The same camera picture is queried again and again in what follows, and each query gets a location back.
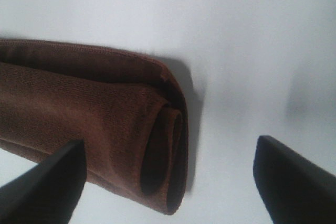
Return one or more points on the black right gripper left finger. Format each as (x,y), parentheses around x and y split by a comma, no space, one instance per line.
(50,191)

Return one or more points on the brown towel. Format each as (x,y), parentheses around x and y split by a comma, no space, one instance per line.
(127,108)

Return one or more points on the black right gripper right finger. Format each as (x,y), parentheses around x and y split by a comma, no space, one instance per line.
(293,189)

